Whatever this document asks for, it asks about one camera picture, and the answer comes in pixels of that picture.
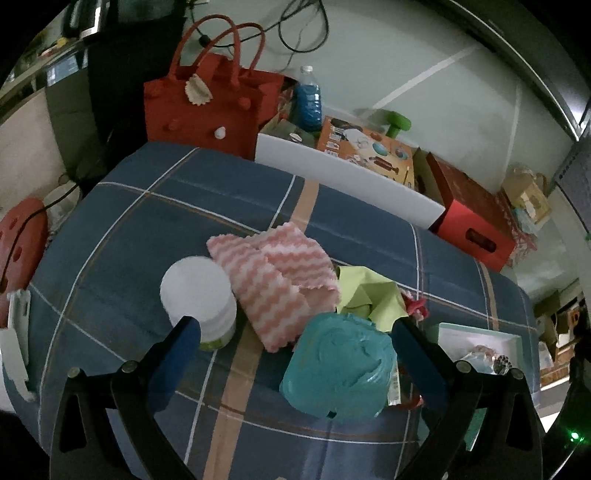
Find red patterned box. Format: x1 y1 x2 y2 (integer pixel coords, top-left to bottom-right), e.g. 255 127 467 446
495 190 537 267

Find black wall cables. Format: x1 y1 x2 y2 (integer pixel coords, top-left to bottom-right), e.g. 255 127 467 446
186 0 330 54

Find teal plastic toy box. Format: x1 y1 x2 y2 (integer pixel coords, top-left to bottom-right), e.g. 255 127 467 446
280 313 397 422

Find red felt handbag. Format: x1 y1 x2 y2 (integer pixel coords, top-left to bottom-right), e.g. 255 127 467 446
144 14 284 160

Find orange toy box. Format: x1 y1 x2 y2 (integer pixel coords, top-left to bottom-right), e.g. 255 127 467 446
317 116 416 190

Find red tape roll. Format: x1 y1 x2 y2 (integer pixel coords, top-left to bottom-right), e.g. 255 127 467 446
397 394 424 410

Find green small carton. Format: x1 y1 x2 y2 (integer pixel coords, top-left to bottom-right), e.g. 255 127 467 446
387 362 402 407

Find white pill bottle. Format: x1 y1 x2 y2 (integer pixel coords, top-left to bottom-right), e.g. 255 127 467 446
159 256 238 351

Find blue water bottle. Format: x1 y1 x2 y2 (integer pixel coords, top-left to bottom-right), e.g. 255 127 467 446
294 65 322 133

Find red pink hair tie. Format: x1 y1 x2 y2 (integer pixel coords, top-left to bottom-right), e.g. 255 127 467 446
400 294 431 322

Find green dumbbell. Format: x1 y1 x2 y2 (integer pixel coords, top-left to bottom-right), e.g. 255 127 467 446
386 111 412 139

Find yellow green cloth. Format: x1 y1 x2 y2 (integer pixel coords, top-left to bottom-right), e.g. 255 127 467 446
337 266 408 333

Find red round stool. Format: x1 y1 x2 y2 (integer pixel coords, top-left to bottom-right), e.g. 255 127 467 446
0 197 48 328

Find red cardboard box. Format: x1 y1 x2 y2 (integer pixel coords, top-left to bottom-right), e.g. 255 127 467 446
426 153 516 272

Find white plastic bracket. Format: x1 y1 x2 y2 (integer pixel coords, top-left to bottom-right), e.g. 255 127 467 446
1 289 36 403

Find blue plaid tablecloth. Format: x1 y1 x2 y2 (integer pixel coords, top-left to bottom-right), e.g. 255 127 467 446
11 143 540 479

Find light green shallow tray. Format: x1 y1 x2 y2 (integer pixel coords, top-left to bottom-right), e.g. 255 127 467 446
427 322 523 451

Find black coffee machine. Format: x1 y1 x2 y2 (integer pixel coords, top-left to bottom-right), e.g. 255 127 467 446
46 1 186 191

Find cardboard boxes pile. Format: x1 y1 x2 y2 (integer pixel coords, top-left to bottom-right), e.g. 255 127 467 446
534 279 590 389

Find pink white wavy cloth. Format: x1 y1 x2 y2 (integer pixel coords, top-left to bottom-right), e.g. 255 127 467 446
206 222 341 353

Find black white spotted scrunchie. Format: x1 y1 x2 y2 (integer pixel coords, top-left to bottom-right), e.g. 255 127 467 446
493 355 512 375

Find beige gift bag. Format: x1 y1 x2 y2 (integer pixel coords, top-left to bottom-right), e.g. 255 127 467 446
502 164 551 233

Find pink floral scrunchie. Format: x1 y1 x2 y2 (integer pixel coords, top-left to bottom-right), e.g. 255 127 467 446
462 345 498 374

